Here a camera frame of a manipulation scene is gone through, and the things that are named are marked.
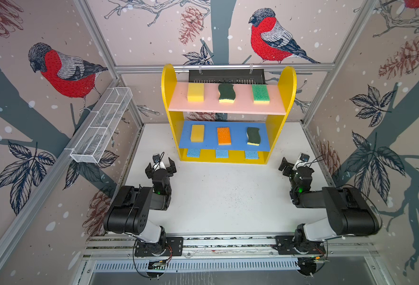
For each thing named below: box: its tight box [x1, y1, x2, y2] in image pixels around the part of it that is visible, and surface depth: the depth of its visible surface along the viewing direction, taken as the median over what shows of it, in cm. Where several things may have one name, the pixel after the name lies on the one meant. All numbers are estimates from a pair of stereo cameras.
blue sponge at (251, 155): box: [245, 150, 259, 160], surface depth 103 cm
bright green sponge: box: [251, 84, 271, 105], surface depth 75 cm
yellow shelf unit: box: [161, 64, 297, 164], surface depth 83 cm
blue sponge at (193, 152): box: [187, 148, 201, 158], surface depth 105 cm
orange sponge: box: [217, 127, 232, 146], surface depth 97 cm
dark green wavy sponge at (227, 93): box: [218, 83, 236, 104], surface depth 76 cm
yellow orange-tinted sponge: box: [190, 124, 205, 143], surface depth 97 cm
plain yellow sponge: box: [186, 82, 205, 103], surface depth 76 cm
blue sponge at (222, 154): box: [216, 149, 229, 159], surface depth 105 cm
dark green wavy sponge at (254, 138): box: [246, 127, 261, 147], surface depth 95 cm
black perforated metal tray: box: [188, 68, 266, 85], surface depth 95 cm
